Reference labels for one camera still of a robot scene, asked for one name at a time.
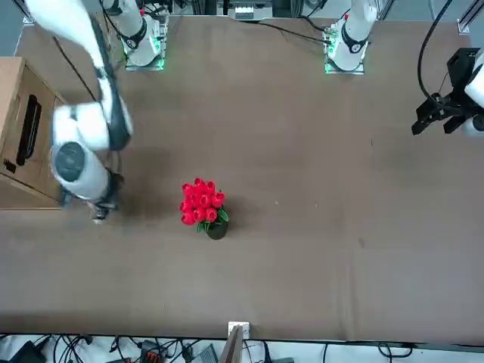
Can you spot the black power adapter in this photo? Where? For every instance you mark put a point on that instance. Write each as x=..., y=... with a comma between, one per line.
x=26, y=353

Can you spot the grey power adapter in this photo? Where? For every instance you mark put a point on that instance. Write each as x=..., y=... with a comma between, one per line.
x=207, y=355

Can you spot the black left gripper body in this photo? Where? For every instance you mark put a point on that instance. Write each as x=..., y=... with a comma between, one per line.
x=461, y=72

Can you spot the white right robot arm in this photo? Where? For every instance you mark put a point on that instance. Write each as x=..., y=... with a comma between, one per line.
x=79, y=128

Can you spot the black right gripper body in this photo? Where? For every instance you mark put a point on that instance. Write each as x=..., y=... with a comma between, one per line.
x=113, y=187

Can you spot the aluminium frame profile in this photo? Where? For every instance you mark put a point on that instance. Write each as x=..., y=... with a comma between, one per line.
x=467, y=22

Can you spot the white table edge bracket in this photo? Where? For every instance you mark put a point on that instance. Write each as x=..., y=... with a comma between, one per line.
x=246, y=329

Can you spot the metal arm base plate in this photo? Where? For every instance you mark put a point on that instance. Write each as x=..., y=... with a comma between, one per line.
x=160, y=45
x=328, y=41

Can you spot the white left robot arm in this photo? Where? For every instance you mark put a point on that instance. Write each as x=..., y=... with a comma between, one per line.
x=353, y=34

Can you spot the light wooden box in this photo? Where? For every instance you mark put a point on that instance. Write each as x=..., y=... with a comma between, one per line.
x=15, y=83

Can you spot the small black box latch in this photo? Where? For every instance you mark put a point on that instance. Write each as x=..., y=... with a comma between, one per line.
x=10, y=166

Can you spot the grey device box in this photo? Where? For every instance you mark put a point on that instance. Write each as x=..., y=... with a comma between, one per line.
x=246, y=13

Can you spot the red tulips in black pot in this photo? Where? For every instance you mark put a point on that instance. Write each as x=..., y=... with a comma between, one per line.
x=200, y=200

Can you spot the power strip with red switches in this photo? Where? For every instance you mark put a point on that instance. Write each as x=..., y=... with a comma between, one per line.
x=151, y=353

